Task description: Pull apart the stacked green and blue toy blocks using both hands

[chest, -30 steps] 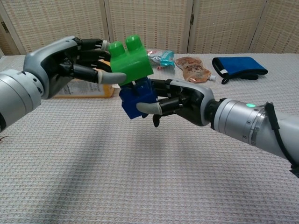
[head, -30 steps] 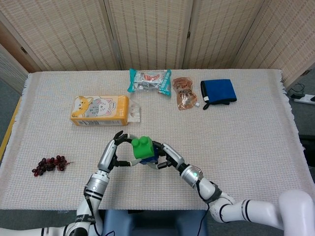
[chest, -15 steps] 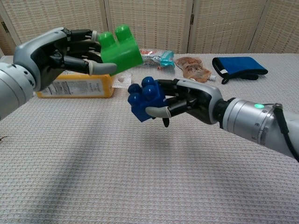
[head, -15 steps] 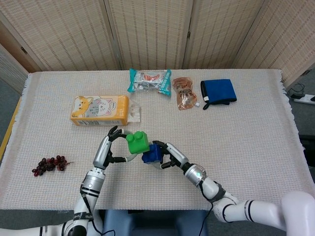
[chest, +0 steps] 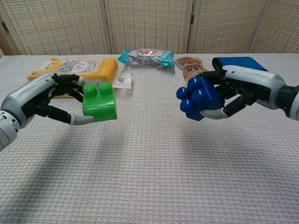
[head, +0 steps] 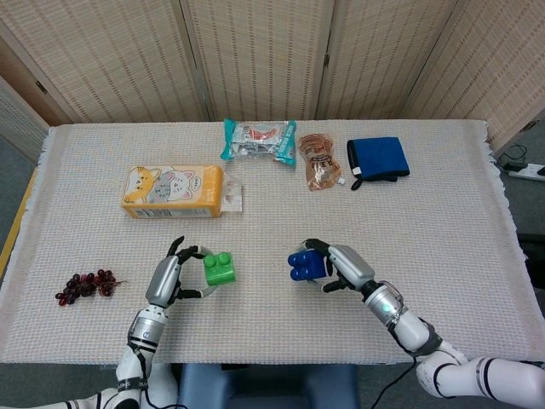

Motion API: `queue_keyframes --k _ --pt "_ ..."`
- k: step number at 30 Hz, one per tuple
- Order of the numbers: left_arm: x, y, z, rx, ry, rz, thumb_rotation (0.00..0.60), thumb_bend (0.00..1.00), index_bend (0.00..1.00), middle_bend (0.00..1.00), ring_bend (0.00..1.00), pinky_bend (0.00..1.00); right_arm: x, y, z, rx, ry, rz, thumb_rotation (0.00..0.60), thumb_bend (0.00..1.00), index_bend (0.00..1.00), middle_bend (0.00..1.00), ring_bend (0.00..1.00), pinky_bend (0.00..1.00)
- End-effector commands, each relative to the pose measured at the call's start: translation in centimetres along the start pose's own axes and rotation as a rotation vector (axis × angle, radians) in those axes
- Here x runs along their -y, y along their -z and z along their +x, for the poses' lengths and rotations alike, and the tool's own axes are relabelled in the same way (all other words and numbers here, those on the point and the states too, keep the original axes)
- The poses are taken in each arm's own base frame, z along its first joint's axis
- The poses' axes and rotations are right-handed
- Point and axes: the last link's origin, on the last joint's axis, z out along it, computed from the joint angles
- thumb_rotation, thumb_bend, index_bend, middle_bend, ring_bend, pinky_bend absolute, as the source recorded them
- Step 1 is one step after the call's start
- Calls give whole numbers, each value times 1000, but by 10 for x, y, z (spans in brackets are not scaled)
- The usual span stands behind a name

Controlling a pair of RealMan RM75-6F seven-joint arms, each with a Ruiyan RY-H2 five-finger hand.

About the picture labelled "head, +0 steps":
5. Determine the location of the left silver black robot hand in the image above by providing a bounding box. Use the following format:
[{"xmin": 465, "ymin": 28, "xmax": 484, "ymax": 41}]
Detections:
[{"xmin": 145, "ymin": 236, "xmax": 221, "ymax": 308}]

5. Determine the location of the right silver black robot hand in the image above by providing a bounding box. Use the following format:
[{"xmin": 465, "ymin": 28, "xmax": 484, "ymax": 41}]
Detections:
[{"xmin": 293, "ymin": 238, "xmax": 376, "ymax": 295}]

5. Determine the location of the blue toy brick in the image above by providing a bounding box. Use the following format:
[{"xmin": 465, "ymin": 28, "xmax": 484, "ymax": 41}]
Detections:
[{"xmin": 287, "ymin": 248, "xmax": 328, "ymax": 283}]

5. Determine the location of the green toy brick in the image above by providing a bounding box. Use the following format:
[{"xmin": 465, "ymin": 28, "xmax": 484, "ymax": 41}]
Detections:
[{"xmin": 203, "ymin": 251, "xmax": 238, "ymax": 286}]

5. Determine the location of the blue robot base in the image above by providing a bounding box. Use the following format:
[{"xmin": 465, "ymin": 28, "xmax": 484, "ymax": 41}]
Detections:
[{"xmin": 176, "ymin": 362, "xmax": 361, "ymax": 409}]

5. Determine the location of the white woven tablecloth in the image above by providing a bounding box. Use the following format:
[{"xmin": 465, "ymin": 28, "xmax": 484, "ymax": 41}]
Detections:
[{"xmin": 0, "ymin": 118, "xmax": 545, "ymax": 367}]

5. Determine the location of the dark red grape bunch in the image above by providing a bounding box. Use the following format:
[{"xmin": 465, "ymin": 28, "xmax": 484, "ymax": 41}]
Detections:
[{"xmin": 54, "ymin": 268, "xmax": 129, "ymax": 307}]

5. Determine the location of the yellow cat tissue pack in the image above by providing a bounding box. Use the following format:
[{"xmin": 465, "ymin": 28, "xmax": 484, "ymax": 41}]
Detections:
[{"xmin": 121, "ymin": 164, "xmax": 244, "ymax": 222}]

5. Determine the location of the white robot torso column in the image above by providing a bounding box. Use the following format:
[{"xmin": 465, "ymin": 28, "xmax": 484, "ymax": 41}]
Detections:
[{"xmin": 144, "ymin": 361, "xmax": 179, "ymax": 409}]

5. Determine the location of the brown drink pouch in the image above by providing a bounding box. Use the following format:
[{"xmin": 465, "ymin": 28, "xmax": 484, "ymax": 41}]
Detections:
[{"xmin": 297, "ymin": 132, "xmax": 347, "ymax": 193}]

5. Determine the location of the blue black cloth mitt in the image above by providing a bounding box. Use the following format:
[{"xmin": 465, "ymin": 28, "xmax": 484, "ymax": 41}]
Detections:
[{"xmin": 346, "ymin": 136, "xmax": 411, "ymax": 191}]

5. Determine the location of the teal snack packet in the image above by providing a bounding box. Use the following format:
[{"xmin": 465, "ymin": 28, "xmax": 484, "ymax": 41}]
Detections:
[{"xmin": 220, "ymin": 118, "xmax": 298, "ymax": 169}]

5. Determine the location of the white power strip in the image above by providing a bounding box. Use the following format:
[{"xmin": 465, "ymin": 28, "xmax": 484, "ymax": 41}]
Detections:
[{"xmin": 508, "ymin": 163, "xmax": 545, "ymax": 182}]

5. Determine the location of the beige woven screen panel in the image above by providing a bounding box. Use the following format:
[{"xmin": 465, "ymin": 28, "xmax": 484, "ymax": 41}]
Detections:
[
  {"xmin": 0, "ymin": 0, "xmax": 212, "ymax": 124},
  {"xmin": 315, "ymin": 0, "xmax": 472, "ymax": 121},
  {"xmin": 181, "ymin": 0, "xmax": 340, "ymax": 123},
  {"xmin": 402, "ymin": 0, "xmax": 545, "ymax": 148}
]

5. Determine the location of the black power adapter with cable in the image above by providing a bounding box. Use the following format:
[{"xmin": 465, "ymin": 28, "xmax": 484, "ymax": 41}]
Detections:
[{"xmin": 496, "ymin": 144, "xmax": 530, "ymax": 172}]

